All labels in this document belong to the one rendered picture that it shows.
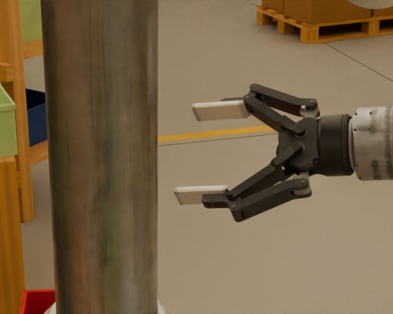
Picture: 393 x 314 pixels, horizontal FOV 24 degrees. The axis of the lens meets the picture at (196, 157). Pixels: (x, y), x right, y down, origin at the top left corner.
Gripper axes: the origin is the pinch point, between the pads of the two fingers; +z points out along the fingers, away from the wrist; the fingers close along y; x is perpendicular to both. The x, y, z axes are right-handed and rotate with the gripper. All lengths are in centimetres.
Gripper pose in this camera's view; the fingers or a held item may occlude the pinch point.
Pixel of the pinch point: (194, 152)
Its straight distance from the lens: 116.1
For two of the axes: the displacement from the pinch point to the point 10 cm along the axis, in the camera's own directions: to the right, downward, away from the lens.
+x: 2.8, 6.1, 7.4
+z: -9.5, 0.5, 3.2
